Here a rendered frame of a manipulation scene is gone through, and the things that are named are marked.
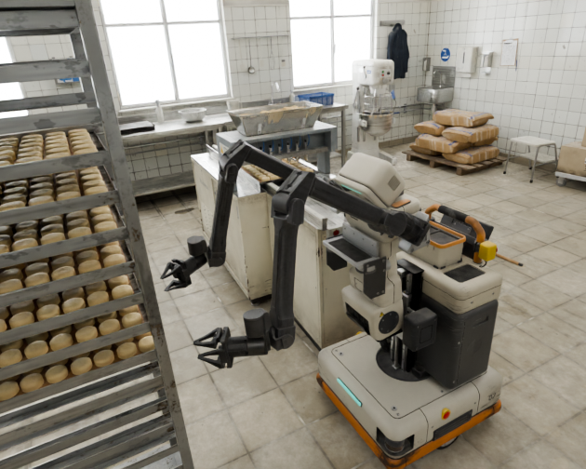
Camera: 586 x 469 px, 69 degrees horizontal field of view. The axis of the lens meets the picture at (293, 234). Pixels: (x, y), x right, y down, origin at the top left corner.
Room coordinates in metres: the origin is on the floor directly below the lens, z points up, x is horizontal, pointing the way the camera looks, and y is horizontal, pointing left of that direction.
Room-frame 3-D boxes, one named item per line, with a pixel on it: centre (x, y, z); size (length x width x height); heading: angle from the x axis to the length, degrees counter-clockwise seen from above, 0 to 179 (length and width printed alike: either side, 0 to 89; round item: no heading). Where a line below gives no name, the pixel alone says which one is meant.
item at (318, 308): (2.34, -0.14, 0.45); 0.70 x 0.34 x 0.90; 24
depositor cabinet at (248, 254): (3.24, 0.26, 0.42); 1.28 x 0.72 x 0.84; 24
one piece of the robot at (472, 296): (1.65, -0.59, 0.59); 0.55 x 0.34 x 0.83; 26
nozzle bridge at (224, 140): (2.81, 0.07, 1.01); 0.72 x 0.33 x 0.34; 114
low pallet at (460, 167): (5.86, -2.30, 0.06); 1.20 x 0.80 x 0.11; 28
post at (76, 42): (1.32, 0.57, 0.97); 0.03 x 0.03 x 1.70; 26
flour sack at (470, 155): (5.60, -2.45, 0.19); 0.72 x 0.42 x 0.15; 120
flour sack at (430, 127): (6.10, -2.21, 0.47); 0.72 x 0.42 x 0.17; 116
